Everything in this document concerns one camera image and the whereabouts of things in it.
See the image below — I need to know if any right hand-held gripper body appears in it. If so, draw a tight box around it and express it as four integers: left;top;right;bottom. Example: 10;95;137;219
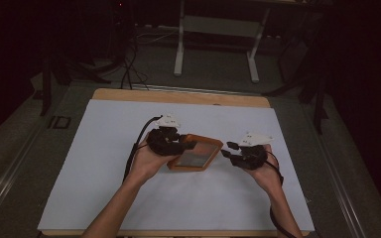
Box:
235;131;275;172

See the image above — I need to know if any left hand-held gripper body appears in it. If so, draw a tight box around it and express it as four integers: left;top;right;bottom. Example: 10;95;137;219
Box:
145;113;184;157

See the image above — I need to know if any orange wooden picture frame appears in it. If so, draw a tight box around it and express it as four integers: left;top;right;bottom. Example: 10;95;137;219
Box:
166;133;224;173

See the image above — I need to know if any person's left hand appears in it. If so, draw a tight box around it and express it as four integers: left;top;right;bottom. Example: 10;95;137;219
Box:
129;132;180;183

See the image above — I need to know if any person's right hand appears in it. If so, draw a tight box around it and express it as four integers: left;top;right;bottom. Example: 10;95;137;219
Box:
244;144;284;196

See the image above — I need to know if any white table mat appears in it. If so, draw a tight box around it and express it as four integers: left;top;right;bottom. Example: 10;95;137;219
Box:
37;98;316;233

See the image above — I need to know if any black metal stand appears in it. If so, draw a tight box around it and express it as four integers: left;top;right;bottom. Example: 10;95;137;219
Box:
262;13;332;135
39;54;113;117

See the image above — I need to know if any black floor socket box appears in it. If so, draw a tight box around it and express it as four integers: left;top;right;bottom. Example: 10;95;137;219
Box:
47;115;72;130

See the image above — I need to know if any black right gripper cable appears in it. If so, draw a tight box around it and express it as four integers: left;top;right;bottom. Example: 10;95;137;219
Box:
263;150;299;238

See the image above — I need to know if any metal floor rail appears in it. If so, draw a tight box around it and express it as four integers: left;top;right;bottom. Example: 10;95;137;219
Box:
0;122;46;226
129;83;263;97
301;104;367;238

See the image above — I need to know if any bundle of black cables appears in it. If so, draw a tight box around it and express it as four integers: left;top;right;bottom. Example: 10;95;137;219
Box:
110;0;151;91

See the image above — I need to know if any white metal desk frame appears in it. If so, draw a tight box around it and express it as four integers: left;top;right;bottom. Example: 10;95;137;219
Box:
173;0;273;84

